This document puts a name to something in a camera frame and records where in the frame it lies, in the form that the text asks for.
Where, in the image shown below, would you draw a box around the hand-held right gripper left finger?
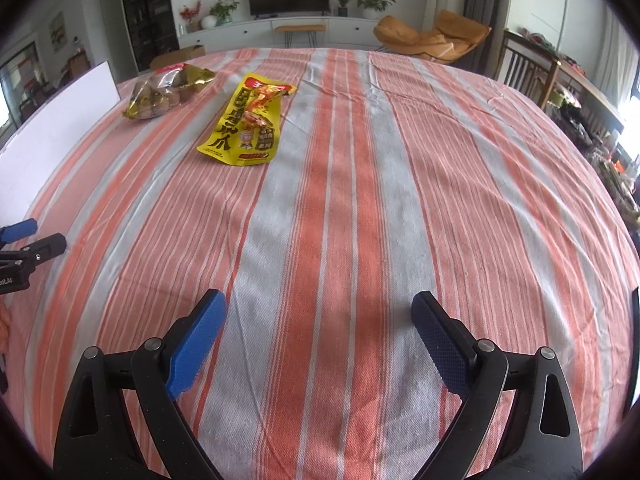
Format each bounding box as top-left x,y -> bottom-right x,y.
54,288 -> 227,480

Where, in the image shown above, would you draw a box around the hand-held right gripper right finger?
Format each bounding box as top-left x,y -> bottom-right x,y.
411,291 -> 583,480

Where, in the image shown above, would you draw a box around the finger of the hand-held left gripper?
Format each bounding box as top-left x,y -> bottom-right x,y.
0,233 -> 68,268
0,218 -> 39,250

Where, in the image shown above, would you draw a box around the long white box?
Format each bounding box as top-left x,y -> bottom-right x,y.
0,61 -> 121,226

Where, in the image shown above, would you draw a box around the gold clear chestnut packet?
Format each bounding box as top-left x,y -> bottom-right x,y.
123,62 -> 217,122

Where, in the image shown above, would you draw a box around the yellow snack packet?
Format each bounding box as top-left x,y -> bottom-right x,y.
196,75 -> 299,167

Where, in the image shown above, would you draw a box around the orange striped tablecloth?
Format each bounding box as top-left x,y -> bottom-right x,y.
0,47 -> 640,480

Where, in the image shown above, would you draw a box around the cardboard box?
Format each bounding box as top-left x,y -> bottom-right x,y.
150,45 -> 206,71

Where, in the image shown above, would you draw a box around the black display cabinet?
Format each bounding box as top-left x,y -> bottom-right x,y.
117,0 -> 179,78

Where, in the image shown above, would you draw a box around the red flowers in vase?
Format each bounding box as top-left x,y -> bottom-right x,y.
179,1 -> 202,33

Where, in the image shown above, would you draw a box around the dark wooden chair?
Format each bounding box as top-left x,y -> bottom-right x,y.
495,29 -> 561,111

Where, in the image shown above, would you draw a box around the white television cabinet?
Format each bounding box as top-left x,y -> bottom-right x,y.
177,14 -> 383,53

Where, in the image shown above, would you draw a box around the wooden side table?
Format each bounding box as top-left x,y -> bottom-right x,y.
505,30 -> 626,131

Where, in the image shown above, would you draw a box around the green plant in glass vase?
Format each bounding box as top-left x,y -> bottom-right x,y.
209,0 -> 240,26

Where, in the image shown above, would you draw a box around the orange lounge chair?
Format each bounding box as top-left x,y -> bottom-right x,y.
373,9 -> 492,65

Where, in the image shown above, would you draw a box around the white curtain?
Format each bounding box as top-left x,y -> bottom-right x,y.
595,7 -> 632,111

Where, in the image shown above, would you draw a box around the small wooden bench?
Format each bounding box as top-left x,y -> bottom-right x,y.
273,24 -> 326,49

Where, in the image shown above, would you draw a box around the grey curtain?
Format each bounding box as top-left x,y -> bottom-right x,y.
462,0 -> 511,78

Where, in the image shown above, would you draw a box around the wall painting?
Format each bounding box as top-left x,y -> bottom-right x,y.
48,11 -> 67,55

